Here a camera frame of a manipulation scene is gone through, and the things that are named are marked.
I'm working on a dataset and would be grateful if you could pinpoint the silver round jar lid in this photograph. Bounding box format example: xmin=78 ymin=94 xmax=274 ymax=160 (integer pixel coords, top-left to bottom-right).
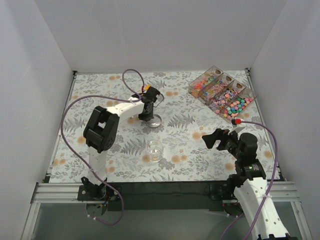
xmin=146 ymin=114 xmax=162 ymax=128

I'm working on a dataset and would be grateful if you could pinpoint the clear plastic jar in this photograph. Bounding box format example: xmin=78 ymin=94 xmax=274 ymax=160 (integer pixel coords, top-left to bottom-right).
xmin=145 ymin=139 xmax=164 ymax=163

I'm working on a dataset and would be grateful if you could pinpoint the clear compartment candy box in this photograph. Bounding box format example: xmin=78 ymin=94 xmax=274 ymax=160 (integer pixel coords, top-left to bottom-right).
xmin=188 ymin=66 xmax=257 ymax=123

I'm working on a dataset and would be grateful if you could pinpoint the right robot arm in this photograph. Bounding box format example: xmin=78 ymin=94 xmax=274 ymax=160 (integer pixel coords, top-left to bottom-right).
xmin=202 ymin=128 xmax=293 ymax=240

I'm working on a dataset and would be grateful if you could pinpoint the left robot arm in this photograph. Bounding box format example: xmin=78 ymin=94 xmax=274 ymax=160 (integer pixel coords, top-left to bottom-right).
xmin=81 ymin=86 xmax=163 ymax=200

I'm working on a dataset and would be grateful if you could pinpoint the floral patterned table mat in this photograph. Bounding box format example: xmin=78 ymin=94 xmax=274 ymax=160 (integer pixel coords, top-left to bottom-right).
xmin=48 ymin=69 xmax=281 ymax=183

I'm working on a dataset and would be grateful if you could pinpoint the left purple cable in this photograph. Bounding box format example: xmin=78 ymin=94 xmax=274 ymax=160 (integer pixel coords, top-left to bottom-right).
xmin=60 ymin=68 xmax=146 ymax=226

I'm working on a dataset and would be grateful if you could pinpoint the purple cable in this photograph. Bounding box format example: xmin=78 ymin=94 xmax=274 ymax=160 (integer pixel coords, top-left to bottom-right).
xmin=219 ymin=119 xmax=279 ymax=240
xmin=60 ymin=68 xmax=146 ymax=226

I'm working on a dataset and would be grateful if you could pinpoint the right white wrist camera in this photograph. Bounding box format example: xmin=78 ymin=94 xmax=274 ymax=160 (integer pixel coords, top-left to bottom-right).
xmin=229 ymin=118 xmax=246 ymax=135

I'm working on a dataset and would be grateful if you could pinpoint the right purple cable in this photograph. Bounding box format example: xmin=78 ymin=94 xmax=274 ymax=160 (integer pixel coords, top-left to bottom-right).
xmin=219 ymin=119 xmax=279 ymax=240

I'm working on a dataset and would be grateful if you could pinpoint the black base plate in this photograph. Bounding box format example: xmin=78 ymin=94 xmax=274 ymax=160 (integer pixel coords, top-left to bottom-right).
xmin=77 ymin=180 xmax=236 ymax=212

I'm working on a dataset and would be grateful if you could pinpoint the aluminium frame rail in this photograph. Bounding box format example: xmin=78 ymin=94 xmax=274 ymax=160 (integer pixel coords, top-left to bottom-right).
xmin=21 ymin=181 xmax=313 ymax=240

